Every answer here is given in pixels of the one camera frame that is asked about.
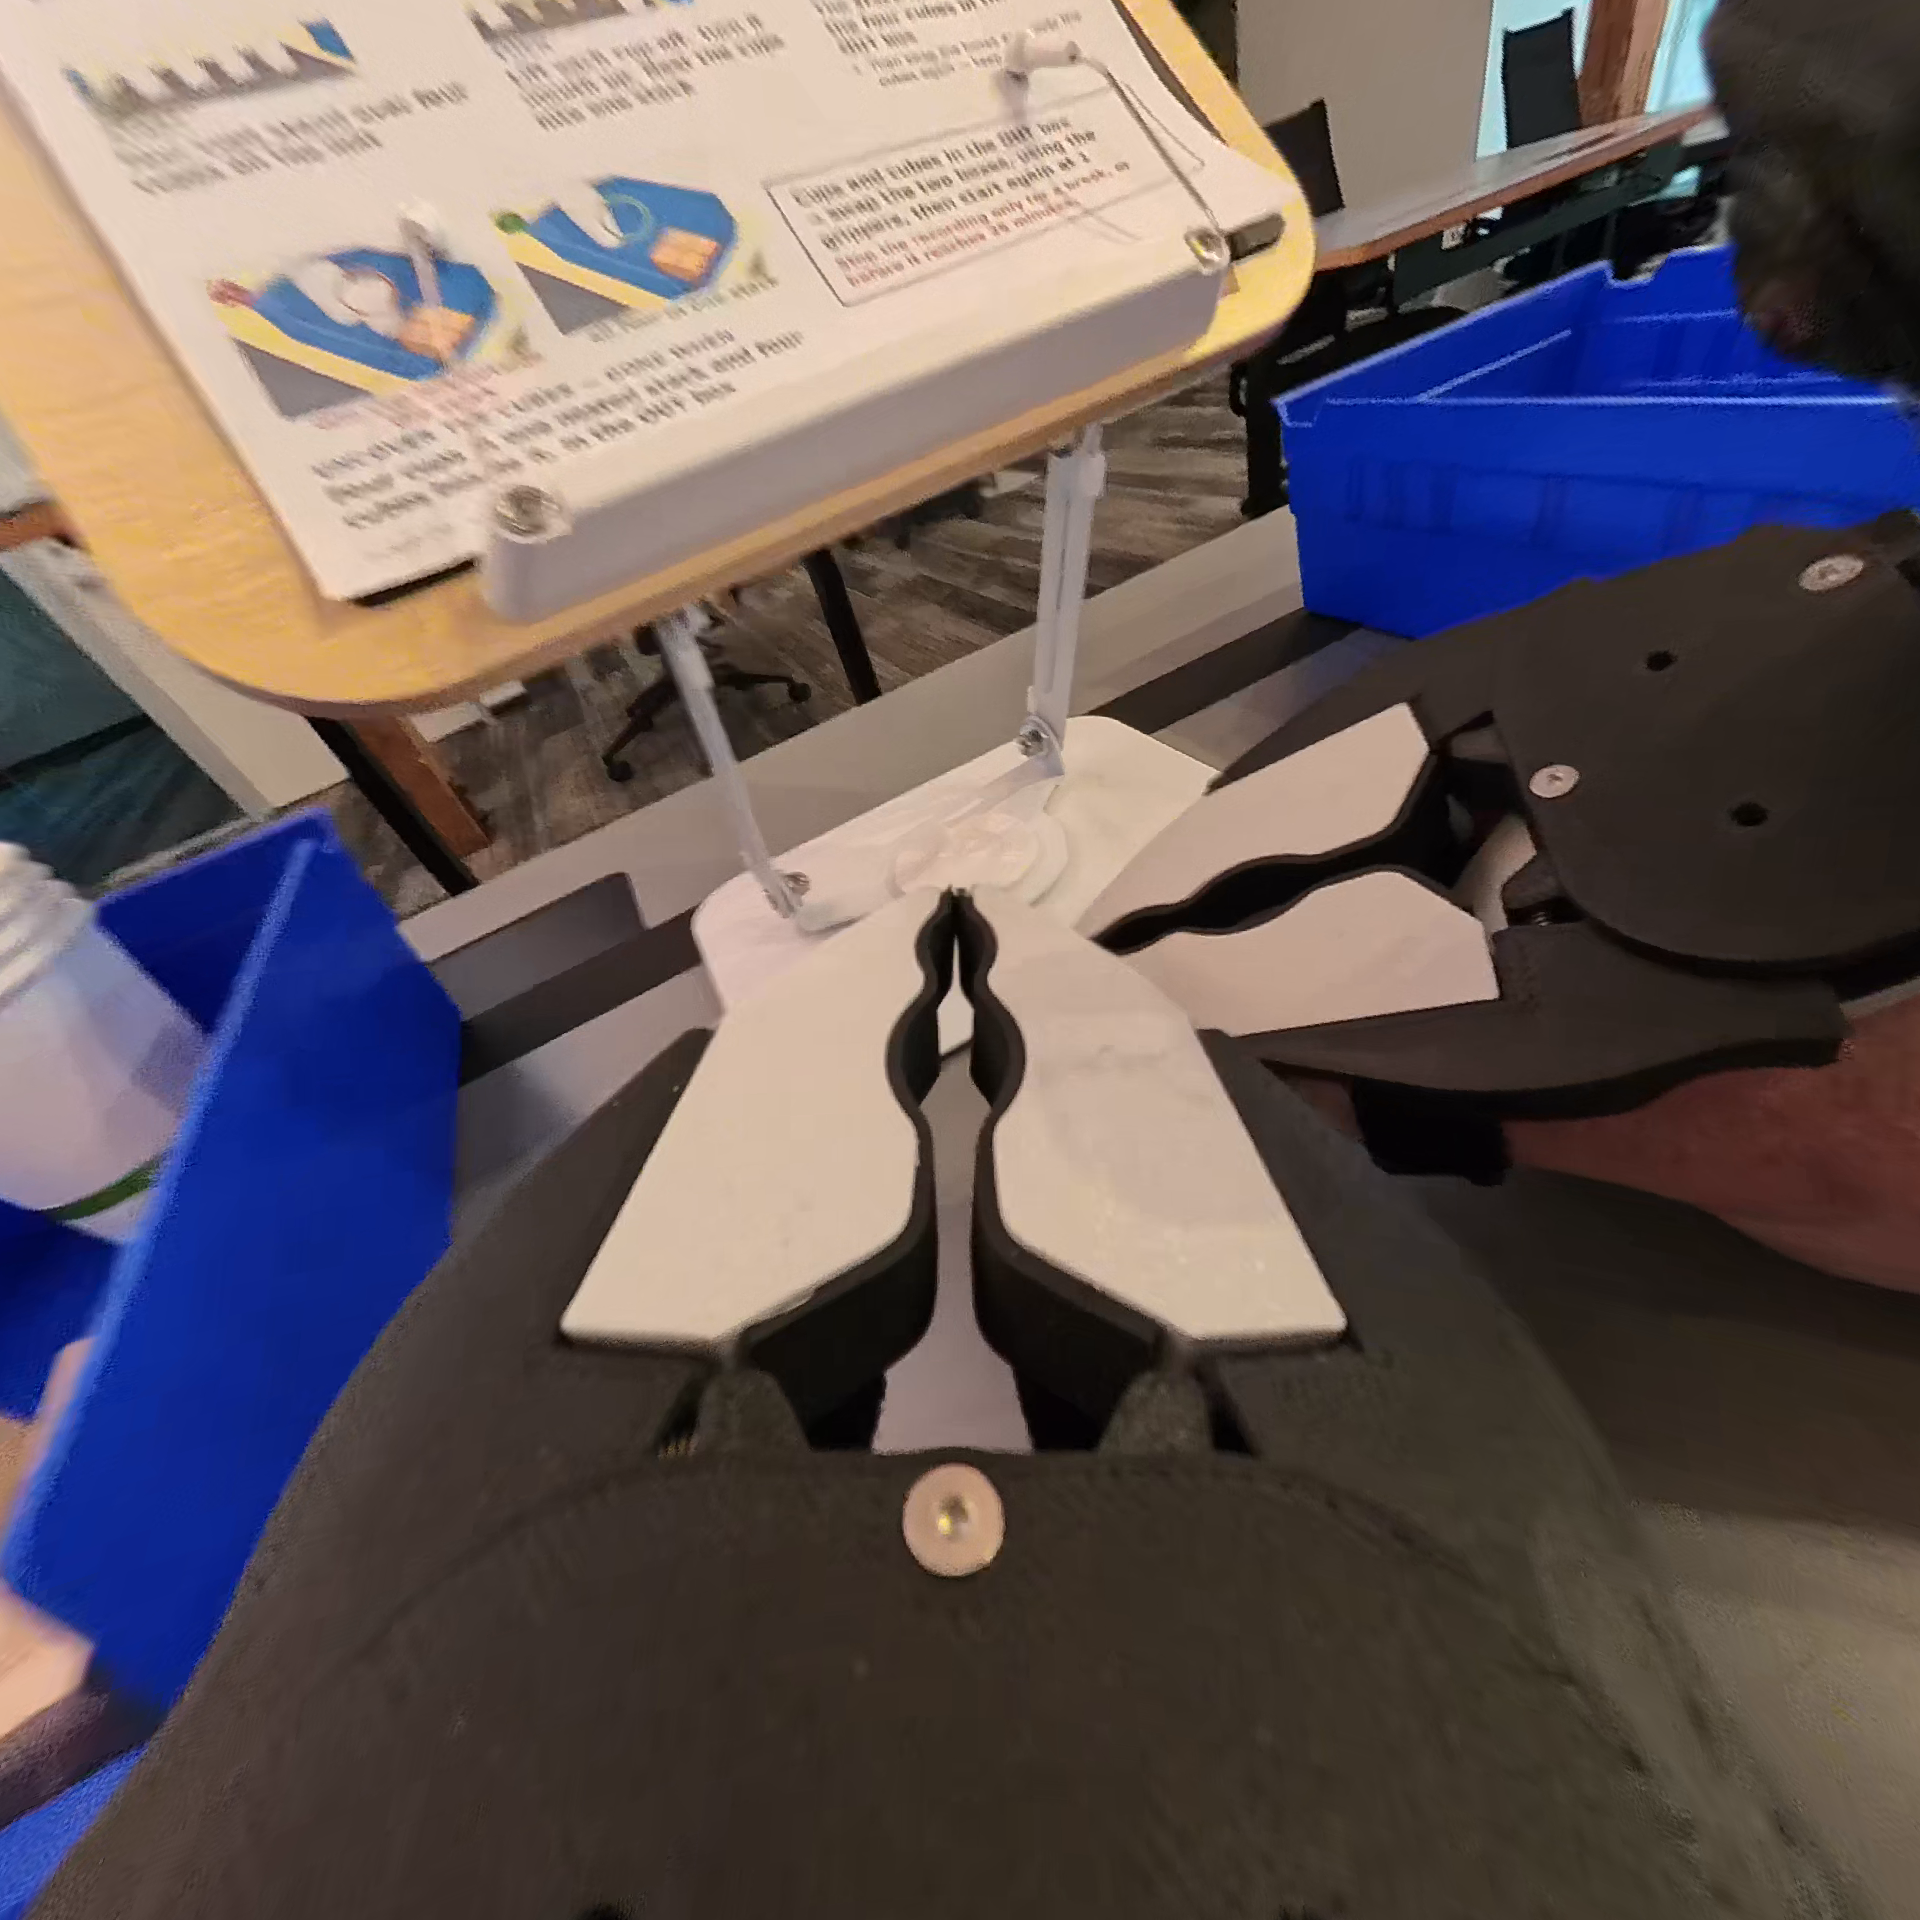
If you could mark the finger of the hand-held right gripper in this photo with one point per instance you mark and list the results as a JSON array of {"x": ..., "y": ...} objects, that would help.
[
  {"x": 1290, "y": 795},
  {"x": 1349, "y": 953}
]

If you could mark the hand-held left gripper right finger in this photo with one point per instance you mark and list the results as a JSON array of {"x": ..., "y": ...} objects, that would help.
[{"x": 1140, "y": 1184}]

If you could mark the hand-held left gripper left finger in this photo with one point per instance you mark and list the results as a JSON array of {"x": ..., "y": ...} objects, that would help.
[{"x": 764, "y": 1184}]

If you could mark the blue plastic bin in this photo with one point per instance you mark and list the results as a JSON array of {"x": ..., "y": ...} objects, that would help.
[
  {"x": 269, "y": 1201},
  {"x": 1500, "y": 450}
]

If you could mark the grey desk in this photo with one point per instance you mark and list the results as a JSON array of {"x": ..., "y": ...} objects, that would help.
[{"x": 901, "y": 733}]

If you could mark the person's right hand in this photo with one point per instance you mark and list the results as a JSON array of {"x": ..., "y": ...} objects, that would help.
[{"x": 1769, "y": 1154}]

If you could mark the black office chair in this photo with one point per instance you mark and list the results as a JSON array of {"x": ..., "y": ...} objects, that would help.
[{"x": 704, "y": 690}]

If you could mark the black mesh chair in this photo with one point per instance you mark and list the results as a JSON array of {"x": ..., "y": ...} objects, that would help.
[{"x": 1541, "y": 75}]

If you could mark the wooden post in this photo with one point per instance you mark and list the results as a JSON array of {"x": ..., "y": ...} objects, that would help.
[
  {"x": 1627, "y": 53},
  {"x": 427, "y": 779}
]

